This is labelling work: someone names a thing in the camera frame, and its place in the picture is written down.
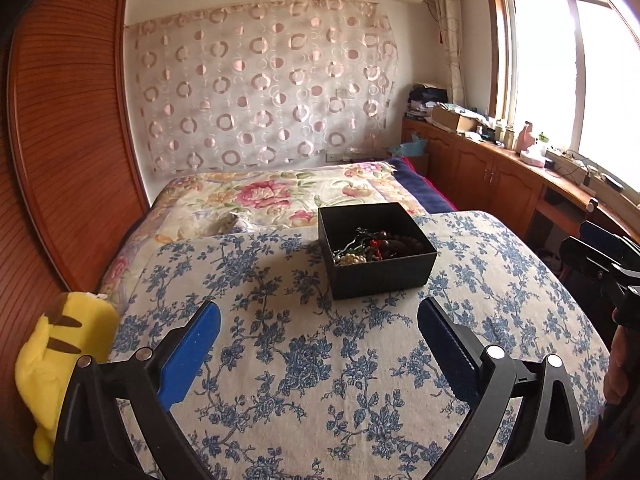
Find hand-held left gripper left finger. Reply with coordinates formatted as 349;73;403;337
52;300;222;480

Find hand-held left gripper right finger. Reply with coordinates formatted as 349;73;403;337
417;296;587;480

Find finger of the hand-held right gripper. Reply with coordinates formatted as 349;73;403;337
579;220;640;262
560;235;627;282

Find black jewelry box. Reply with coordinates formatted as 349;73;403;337
318;202;439;301

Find dark wooden bead bracelet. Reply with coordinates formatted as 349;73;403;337
372;229;422;262

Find person's right hand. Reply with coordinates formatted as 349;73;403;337
602;327;640;405

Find white power strip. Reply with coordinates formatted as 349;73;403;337
545;149;627;194

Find white plush toy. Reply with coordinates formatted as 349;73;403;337
520;132;555;167

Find blue floral cloth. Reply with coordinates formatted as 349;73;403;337
107;209;615;480

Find yellow plush toy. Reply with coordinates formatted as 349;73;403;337
13;291;122;467

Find pink toy figure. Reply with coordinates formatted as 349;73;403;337
515;120;539;153

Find wooden cabinet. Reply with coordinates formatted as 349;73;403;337
401;116;640;262

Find navy blanket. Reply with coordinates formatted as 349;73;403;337
384;156;459;217

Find pink floral quilt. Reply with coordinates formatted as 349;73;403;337
99;161;432;312

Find bright window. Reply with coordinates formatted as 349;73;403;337
481;0;640;197

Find cardboard box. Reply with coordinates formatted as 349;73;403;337
430;103;484;134

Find teal plastic bag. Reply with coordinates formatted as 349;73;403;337
388;131;427;162

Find stack of folded clothes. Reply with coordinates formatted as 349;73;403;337
406;85;449;124

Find wooden slatted wardrobe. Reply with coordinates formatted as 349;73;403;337
0;0;152;382

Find cream window curtain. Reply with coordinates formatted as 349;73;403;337
428;0;469;112

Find circle print wall curtain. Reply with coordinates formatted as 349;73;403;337
124;0;402;177

